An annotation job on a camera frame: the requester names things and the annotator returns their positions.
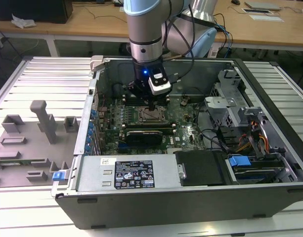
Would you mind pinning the silver CPU plate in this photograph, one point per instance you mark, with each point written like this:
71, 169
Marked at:
153, 116

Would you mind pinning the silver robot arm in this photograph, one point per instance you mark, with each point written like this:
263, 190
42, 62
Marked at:
143, 27

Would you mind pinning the black RAM slot row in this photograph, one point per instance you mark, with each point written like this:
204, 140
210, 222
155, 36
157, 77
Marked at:
126, 101
146, 127

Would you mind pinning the CPU socket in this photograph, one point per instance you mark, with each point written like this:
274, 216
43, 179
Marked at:
141, 122

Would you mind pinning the black graphics card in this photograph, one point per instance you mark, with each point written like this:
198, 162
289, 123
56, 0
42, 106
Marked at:
143, 138

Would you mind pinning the green motherboard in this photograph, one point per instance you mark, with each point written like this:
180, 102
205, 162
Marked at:
183, 138

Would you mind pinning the wooden desk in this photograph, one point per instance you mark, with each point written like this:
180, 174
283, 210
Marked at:
92, 24

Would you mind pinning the grey metal drive cage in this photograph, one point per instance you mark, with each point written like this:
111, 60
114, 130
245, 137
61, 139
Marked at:
220, 106

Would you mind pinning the small white barcode sticker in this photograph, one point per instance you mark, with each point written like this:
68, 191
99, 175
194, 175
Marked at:
108, 161

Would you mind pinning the black power supply label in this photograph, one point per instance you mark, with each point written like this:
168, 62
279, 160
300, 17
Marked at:
134, 174

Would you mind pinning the silver power supply unit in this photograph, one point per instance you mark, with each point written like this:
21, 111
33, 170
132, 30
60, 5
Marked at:
92, 172

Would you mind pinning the black drive bay panel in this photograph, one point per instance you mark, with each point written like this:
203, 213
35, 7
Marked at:
203, 168

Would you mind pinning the blue case latch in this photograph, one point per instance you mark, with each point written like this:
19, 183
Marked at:
57, 176

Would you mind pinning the blue disk carrier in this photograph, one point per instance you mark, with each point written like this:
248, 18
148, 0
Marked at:
239, 162

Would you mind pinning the black open PC case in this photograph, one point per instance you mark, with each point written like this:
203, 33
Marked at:
166, 209

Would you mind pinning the black computer mouse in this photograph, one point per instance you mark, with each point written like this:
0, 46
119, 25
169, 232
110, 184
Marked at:
235, 2

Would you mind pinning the grey parts rack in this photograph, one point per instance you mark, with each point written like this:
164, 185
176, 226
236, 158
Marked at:
30, 148

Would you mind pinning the black box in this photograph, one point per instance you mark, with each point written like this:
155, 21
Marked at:
32, 10

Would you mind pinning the crumpled white paper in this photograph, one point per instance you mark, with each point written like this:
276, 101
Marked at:
24, 22

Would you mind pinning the grey flat device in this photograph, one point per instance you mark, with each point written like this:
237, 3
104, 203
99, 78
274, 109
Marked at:
262, 5

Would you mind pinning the green RAM stick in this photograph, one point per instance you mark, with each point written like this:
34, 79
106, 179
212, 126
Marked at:
15, 162

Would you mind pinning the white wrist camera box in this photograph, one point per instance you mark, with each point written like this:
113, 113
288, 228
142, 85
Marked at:
160, 87

